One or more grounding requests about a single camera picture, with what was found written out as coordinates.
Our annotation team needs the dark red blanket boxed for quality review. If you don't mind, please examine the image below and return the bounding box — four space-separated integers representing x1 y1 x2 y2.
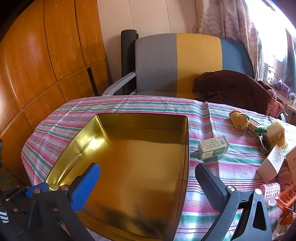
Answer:
192 70 284 118

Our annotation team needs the pink starfish curtain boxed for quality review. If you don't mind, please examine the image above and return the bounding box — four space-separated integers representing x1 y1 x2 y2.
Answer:
195 0 264 80

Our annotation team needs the striped pink green tablecloth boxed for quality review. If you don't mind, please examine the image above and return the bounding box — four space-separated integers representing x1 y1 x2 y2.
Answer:
21 94 296 241

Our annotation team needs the yellow knitted pouch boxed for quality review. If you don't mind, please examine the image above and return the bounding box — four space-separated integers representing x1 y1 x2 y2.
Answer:
229 110 250 130

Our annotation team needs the orange snack bag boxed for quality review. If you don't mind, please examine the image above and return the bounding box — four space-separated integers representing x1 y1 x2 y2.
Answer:
272 208 295 240

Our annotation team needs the orange plastic tray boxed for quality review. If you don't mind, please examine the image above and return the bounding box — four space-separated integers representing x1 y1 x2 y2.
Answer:
275 185 295 209

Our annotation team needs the large metal clip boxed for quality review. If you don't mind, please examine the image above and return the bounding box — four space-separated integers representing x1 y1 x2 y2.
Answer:
247 119 271 156

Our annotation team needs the yellow sponge block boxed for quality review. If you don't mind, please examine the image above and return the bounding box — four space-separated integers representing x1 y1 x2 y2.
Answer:
263 121 286 150

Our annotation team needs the wooden wardrobe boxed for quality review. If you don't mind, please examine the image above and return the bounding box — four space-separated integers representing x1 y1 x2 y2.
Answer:
1 1 111 185

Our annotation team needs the cluttered side desk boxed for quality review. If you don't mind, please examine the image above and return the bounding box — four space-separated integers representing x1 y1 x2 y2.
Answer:
263 63 295 113

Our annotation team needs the grey yellow blue armchair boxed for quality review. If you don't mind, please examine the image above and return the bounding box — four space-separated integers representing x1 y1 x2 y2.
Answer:
103 33 254 98

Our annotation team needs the white green medicine box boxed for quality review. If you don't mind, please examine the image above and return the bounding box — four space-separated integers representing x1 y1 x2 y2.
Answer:
198 136 230 160

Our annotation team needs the gold metal tin box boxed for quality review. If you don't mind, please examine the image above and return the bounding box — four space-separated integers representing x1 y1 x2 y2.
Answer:
46 113 189 240

